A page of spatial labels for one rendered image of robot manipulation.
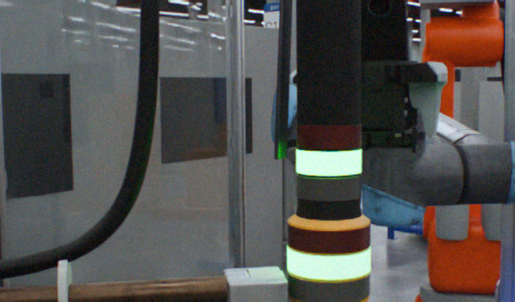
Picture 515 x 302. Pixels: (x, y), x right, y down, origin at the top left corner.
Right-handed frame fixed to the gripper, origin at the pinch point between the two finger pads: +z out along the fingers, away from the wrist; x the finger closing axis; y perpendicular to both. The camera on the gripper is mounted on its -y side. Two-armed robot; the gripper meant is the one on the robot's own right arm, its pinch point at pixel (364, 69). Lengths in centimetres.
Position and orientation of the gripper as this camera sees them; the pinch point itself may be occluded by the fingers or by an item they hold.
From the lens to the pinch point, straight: 51.8
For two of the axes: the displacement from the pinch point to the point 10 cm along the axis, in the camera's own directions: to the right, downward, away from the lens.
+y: 0.1, 10.0, 0.9
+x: -9.7, -0.1, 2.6
